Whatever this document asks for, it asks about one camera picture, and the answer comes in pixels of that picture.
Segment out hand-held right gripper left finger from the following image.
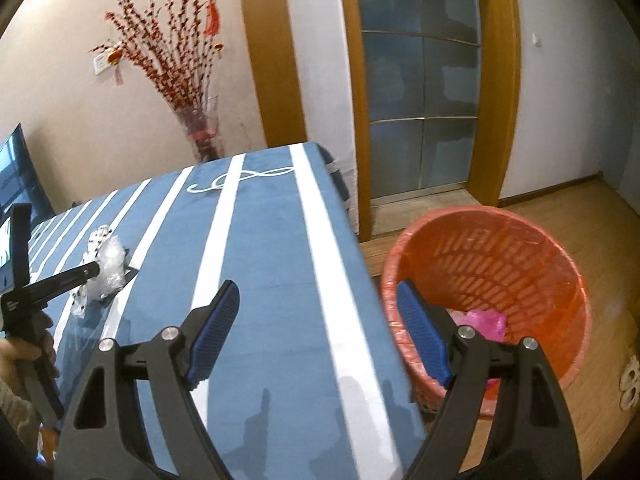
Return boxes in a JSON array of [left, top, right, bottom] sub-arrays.
[[52, 280, 241, 480]]

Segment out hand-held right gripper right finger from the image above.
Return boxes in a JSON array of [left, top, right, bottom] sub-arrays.
[[396, 280, 583, 480]]

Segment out clear dotted plastic bag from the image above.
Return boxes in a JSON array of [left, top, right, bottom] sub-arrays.
[[70, 225, 132, 318]]

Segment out magenta plastic bag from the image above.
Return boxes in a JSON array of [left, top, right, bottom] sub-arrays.
[[450, 309, 508, 392]]

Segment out orange plastic basket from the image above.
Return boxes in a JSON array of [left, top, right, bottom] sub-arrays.
[[380, 205, 593, 421]]

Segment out person's left forearm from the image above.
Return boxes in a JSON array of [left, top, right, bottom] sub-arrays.
[[0, 377, 48, 466]]

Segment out person's left hand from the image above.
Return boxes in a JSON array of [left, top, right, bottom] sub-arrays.
[[0, 327, 57, 378]]

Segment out black flat television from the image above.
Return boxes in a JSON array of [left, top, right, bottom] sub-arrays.
[[0, 122, 56, 221]]

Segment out blue white striped tablecloth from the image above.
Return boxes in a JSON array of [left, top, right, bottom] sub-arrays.
[[27, 142, 431, 480]]

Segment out clear glass vase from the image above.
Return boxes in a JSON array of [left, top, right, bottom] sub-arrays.
[[172, 95, 223, 163]]

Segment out red berry branches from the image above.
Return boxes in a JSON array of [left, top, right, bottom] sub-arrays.
[[90, 0, 226, 111]]

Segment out frosted glass door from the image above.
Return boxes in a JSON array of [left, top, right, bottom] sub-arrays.
[[357, 0, 482, 206]]

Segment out white wall switch plate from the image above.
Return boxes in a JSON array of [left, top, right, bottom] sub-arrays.
[[92, 50, 123, 75]]

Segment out wooden wall trim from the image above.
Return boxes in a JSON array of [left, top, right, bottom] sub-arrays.
[[236, 0, 307, 150]]

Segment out wooden door frame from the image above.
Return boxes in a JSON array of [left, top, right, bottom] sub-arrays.
[[336, 0, 522, 242]]

